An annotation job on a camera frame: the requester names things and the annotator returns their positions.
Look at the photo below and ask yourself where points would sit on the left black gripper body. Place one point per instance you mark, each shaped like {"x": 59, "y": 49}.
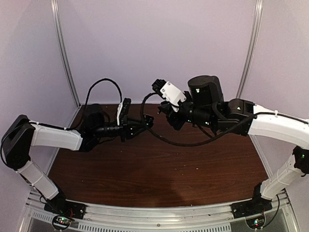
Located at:
{"x": 123, "y": 129}

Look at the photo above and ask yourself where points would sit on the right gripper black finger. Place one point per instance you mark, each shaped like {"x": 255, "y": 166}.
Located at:
{"x": 164, "y": 107}
{"x": 166, "y": 112}

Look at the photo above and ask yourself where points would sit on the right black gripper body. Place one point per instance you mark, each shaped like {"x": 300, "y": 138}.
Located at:
{"x": 177, "y": 123}

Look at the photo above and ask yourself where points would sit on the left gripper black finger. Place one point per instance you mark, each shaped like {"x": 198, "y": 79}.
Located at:
{"x": 133, "y": 120}
{"x": 135, "y": 130}

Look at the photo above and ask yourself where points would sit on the black earbud charging case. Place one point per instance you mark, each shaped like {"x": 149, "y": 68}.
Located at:
{"x": 148, "y": 120}

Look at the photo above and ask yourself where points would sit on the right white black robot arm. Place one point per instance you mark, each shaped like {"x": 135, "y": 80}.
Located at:
{"x": 203, "y": 105}

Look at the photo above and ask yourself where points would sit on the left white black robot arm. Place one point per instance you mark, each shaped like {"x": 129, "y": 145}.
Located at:
{"x": 95, "y": 124}

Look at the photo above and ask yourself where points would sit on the left circuit board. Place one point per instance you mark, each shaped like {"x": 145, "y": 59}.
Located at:
{"x": 60, "y": 222}

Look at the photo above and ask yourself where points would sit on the circuit board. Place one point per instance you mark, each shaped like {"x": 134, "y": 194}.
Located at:
{"x": 256, "y": 223}
{"x": 60, "y": 222}

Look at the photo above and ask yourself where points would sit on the right circuit board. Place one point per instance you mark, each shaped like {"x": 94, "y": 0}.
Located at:
{"x": 256, "y": 223}

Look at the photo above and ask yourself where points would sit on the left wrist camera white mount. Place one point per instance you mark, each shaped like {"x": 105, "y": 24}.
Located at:
{"x": 122, "y": 110}

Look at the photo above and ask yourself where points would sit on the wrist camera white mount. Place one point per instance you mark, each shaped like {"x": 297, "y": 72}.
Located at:
{"x": 122, "y": 110}
{"x": 169, "y": 92}

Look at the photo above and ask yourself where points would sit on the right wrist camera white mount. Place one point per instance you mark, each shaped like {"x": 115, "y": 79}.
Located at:
{"x": 169, "y": 92}

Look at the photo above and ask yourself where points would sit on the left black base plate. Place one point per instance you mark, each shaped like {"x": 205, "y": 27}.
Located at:
{"x": 70, "y": 210}

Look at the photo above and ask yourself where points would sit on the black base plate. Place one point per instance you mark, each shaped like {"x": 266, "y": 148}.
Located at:
{"x": 70, "y": 210}
{"x": 249, "y": 208}

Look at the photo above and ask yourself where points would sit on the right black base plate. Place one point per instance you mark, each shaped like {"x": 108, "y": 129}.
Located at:
{"x": 249, "y": 208}

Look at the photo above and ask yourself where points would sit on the right aluminium frame post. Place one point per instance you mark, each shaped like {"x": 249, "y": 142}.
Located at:
{"x": 257, "y": 18}

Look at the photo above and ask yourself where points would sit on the aluminium frame post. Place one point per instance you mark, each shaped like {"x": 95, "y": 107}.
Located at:
{"x": 63, "y": 52}
{"x": 257, "y": 18}

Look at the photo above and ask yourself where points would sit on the aluminium front rail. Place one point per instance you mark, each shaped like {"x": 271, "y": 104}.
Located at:
{"x": 203, "y": 218}

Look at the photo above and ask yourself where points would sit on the left aluminium frame post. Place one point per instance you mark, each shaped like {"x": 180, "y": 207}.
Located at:
{"x": 63, "y": 52}

